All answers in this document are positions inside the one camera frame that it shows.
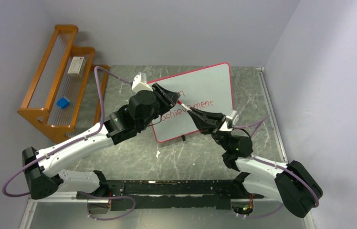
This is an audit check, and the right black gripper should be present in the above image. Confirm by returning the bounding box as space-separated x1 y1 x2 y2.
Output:
189 107 232 152

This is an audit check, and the red capped whiteboard marker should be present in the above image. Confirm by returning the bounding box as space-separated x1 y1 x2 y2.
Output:
177 100 191 111

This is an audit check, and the red framed whiteboard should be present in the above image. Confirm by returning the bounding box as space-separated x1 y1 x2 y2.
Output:
149 62 234 143

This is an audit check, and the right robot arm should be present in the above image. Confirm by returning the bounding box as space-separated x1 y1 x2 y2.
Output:
187 107 323 218

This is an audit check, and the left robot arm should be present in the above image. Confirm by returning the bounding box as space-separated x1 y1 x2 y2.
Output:
22 83 180 199

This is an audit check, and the white red cardboard box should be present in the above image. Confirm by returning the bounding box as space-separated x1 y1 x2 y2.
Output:
67 56 86 77

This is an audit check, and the orange wooden shelf rack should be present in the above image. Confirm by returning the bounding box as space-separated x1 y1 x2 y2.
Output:
18 24 96 144

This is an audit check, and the blue eraser on shelf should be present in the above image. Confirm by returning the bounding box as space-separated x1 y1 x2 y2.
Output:
56 97 71 109

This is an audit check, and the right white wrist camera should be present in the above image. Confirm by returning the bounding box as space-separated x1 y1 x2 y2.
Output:
222 110 239 131

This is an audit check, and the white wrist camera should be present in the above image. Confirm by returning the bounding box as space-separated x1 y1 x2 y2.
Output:
131 72 151 93
222 110 239 131

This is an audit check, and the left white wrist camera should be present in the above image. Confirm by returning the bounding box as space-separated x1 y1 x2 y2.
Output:
131 72 151 93

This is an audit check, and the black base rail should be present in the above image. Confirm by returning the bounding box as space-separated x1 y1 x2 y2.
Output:
76 179 262 211

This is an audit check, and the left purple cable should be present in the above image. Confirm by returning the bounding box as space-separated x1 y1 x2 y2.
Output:
2 66 137 221

